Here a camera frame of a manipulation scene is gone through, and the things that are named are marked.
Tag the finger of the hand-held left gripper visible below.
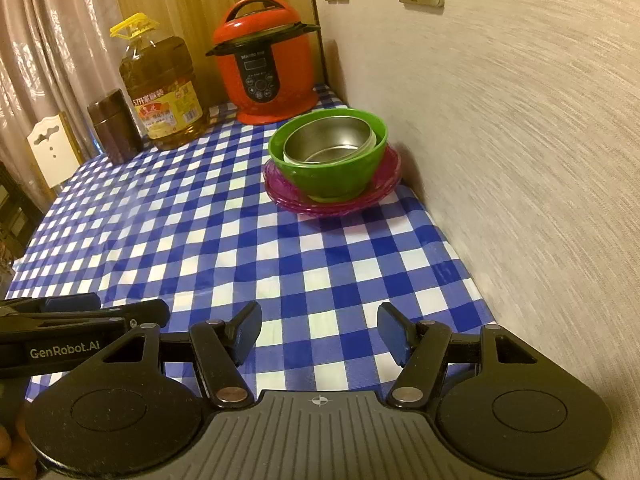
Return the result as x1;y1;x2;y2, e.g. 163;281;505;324
0;300;171;333
0;292;101;317

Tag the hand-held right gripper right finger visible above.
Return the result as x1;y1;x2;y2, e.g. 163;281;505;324
376;302;576;407

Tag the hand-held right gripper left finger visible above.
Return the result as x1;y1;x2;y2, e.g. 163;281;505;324
60;301;263;407

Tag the purple transparent plastic plate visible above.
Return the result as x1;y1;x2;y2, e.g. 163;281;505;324
263;144;402;206
264;170;401;213
270;185;396;218

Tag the green plastic bowl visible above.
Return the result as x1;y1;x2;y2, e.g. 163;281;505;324
268;109;388;204

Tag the stainless steel bowl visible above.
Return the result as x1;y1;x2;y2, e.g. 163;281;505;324
283;115;377;166

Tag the person's left hand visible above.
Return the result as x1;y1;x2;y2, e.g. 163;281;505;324
0;425;38;478

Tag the blue white checkered tablecloth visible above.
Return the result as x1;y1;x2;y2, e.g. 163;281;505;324
2;85;501;401

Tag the black folding rack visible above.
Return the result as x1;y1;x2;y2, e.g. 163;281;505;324
0;160;46;261

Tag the white wooden chair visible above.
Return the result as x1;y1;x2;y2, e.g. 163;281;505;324
26;111;83;196

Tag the brown metal canister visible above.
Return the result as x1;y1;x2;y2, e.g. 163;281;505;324
87;88;143;166

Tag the large cooking oil bottle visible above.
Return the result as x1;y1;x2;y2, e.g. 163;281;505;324
110;11;211;151

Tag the red electric pressure cooker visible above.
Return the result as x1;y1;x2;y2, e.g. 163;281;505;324
205;0;321;125

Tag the sheer patterned curtain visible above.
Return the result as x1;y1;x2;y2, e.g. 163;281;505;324
0;0;131;201

